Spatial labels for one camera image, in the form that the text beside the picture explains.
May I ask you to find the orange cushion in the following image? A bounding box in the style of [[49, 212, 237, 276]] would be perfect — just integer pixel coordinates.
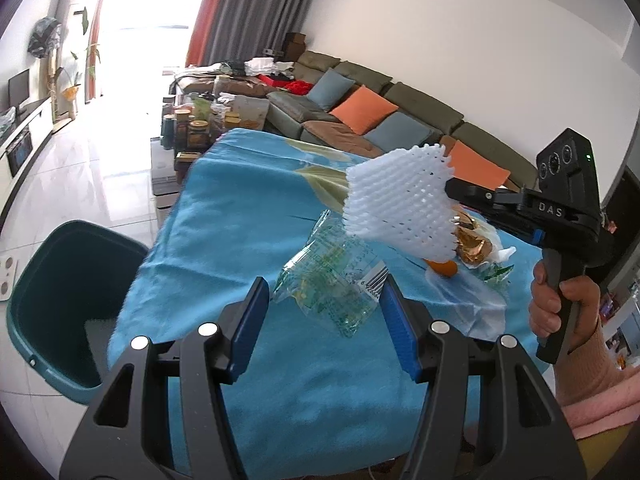
[[330, 85, 398, 136], [447, 140, 511, 191]]

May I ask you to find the white foam fruit net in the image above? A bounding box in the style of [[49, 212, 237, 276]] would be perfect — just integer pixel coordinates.
[[345, 144, 458, 263]]

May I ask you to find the glass balcony window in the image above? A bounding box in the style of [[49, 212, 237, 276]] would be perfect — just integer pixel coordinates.
[[95, 0, 216, 101]]

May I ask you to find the tall potted plant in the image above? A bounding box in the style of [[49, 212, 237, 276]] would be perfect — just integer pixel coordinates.
[[52, 7, 101, 121]]

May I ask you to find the red cloth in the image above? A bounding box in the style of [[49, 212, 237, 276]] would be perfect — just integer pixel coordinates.
[[257, 74, 313, 96]]

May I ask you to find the white translucent plastic bag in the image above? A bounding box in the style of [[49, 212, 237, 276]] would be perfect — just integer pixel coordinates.
[[425, 265, 508, 338]]

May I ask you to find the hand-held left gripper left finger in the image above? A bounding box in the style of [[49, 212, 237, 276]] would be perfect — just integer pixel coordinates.
[[59, 276, 271, 480]]

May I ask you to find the dark coffee table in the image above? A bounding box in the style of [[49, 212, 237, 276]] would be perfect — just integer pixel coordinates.
[[150, 92, 271, 211]]

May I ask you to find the teal trash bin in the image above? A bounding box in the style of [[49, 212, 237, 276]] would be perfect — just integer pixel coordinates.
[[6, 220, 150, 406]]

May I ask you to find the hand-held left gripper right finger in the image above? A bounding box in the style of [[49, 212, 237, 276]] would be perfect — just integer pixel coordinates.
[[378, 280, 587, 480]]

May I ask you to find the black and white tv cabinet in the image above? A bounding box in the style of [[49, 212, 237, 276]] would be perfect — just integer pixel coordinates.
[[0, 97, 55, 221]]

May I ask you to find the green sectional sofa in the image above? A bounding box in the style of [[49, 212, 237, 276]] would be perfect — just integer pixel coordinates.
[[175, 50, 541, 196]]

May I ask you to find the clear bag with green grid print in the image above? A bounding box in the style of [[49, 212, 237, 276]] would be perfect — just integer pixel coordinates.
[[271, 210, 390, 338]]

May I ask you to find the brown snack wrapper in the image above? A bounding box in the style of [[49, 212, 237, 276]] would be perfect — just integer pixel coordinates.
[[452, 210, 496, 266]]

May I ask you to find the white bathroom scale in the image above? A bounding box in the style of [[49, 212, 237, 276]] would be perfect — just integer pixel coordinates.
[[0, 257, 18, 303]]

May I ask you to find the orange and grey curtain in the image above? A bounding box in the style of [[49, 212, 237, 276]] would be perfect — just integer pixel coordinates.
[[186, 0, 321, 68]]

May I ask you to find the person's right hand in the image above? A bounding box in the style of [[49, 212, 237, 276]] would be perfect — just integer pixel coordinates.
[[530, 260, 601, 346]]

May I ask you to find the blue floral blanket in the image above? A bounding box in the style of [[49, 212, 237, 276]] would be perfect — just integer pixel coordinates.
[[107, 127, 566, 466]]

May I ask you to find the orange fruit peel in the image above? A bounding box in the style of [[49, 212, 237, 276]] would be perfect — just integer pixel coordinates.
[[424, 257, 458, 279]]

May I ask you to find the white standing air conditioner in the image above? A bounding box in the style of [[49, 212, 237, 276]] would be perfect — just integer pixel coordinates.
[[52, 0, 108, 121]]

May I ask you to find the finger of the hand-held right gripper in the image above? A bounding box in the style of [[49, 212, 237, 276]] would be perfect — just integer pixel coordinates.
[[444, 177, 522, 214], [492, 211, 546, 249]]

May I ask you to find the blue cushion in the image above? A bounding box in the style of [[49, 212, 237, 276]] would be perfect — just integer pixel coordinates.
[[365, 111, 433, 153], [306, 69, 351, 111]]

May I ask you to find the black monitor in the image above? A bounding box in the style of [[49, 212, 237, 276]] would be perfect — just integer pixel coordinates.
[[7, 69, 32, 113]]

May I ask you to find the pile of white clothes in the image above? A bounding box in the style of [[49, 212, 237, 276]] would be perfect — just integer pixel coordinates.
[[245, 56, 296, 78]]

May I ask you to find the standing fan with printed cover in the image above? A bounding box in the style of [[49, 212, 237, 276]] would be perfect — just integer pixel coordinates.
[[27, 16, 63, 91]]

